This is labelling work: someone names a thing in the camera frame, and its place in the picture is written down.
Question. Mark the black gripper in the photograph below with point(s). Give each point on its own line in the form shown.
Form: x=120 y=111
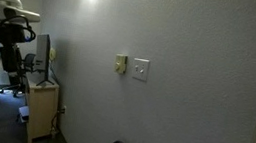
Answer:
x=8 y=58

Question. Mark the white double light switch plate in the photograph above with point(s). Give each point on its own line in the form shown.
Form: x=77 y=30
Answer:
x=140 y=69

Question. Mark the black office swivel chair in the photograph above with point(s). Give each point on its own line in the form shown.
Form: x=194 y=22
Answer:
x=28 y=62

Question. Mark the flat computer monitor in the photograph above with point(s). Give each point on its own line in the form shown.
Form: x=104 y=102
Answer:
x=43 y=54

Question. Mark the white box on floor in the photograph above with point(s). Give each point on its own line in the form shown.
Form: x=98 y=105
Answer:
x=23 y=114

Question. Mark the light wooden cabinet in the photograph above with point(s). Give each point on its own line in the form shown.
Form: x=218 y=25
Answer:
x=41 y=110

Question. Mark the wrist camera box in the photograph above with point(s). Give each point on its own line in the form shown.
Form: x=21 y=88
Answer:
x=8 y=33

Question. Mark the white wall power outlet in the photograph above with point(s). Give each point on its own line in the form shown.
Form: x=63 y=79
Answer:
x=64 y=109

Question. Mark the beige wall thermostat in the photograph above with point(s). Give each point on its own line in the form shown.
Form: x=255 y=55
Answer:
x=120 y=63

